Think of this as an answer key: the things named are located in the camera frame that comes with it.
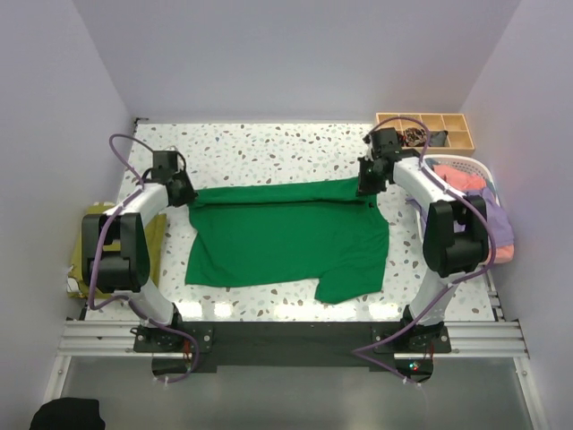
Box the purple t-shirt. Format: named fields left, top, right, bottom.
left=466, top=187, right=515, bottom=247

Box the olive folded t-shirt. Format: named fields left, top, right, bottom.
left=66, top=202, right=167, bottom=299

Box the dark grey rolled sock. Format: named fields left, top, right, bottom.
left=429, top=130, right=449, bottom=148

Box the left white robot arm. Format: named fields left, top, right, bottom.
left=81, top=150, right=198, bottom=351

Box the pink t-shirt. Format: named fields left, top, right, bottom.
left=432, top=164, right=515, bottom=264

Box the brown patterned rolled sock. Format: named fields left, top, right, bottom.
left=401, top=127, right=427, bottom=148

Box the aluminium rail frame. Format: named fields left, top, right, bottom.
left=42, top=263, right=550, bottom=430

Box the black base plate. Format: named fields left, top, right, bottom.
left=130, top=322, right=452, bottom=382

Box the white laundry basket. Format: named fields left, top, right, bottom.
left=406, top=154, right=499, bottom=220

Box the green t-shirt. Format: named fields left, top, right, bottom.
left=185, top=177, right=389, bottom=305

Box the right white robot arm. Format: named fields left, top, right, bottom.
left=357, top=127, right=492, bottom=352

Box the wooden compartment tray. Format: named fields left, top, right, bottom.
left=375, top=112, right=475, bottom=157

